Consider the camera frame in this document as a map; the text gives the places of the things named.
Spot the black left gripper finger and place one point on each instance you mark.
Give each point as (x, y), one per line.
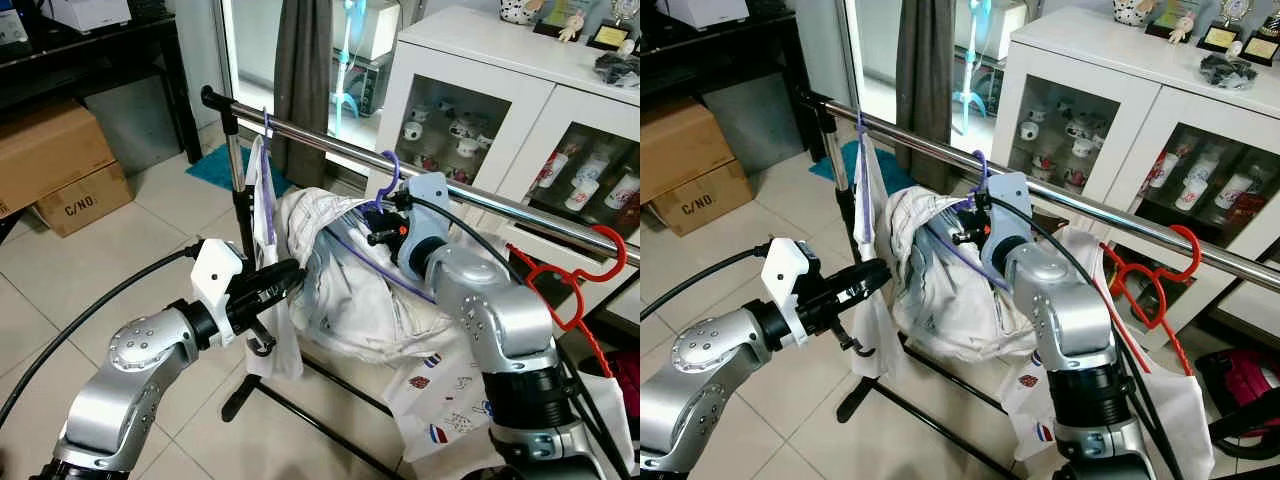
(864, 291)
(866, 271)
(285, 271)
(282, 291)

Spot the cream white garment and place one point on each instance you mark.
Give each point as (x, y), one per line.
(940, 300)
(340, 300)

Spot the purple plastic hanger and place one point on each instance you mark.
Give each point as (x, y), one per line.
(395, 170)
(985, 170)
(267, 180)
(862, 135)

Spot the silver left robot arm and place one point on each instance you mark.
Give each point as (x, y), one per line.
(700, 400)
(110, 390)

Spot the red plastic hanger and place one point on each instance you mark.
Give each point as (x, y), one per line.
(608, 230)
(1185, 228)

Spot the white printed t-shirt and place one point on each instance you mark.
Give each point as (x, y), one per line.
(285, 360)
(885, 360)

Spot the teal floor mat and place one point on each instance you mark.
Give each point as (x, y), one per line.
(215, 170)
(820, 165)

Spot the white garment with small prints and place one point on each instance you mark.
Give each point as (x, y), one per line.
(440, 390)
(1175, 420)

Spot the grey curtain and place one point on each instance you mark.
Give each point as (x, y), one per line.
(925, 70)
(300, 70)

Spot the light blue standing fan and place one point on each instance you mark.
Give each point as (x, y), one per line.
(968, 60)
(347, 60)

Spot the white paper cup red print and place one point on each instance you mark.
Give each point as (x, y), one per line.
(1235, 190)
(1164, 172)
(554, 170)
(623, 190)

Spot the white glass-door cabinet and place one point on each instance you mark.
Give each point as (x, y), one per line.
(470, 55)
(1080, 55)

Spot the glass sliding door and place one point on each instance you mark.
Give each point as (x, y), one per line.
(870, 60)
(245, 60)

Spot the white appliance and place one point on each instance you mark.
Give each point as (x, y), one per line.
(1000, 30)
(378, 30)

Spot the plain brown cardboard box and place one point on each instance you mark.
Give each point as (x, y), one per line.
(685, 145)
(55, 155)

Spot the pink red bag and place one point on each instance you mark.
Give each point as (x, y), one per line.
(1245, 375)
(625, 370)

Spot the white black dotted mug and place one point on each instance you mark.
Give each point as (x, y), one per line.
(1133, 10)
(520, 10)

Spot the black desk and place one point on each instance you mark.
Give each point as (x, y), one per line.
(90, 50)
(720, 45)

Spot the gold black award plaque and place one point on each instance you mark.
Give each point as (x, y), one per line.
(550, 15)
(1218, 38)
(1262, 48)
(1162, 15)
(608, 37)

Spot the small cream doll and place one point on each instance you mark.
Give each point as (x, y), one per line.
(1183, 28)
(571, 28)

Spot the black crumpled item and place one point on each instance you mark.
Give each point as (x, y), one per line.
(1228, 70)
(618, 68)

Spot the white box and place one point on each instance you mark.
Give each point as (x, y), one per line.
(700, 12)
(85, 12)

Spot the gold cup trophy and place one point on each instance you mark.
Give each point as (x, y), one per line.
(626, 10)
(1237, 10)

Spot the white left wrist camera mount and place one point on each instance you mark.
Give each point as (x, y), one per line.
(215, 275)
(785, 275)

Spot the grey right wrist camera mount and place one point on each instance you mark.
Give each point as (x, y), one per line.
(430, 200)
(1010, 195)

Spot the chrome clothes rail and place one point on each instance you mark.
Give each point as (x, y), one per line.
(920, 139)
(300, 131)

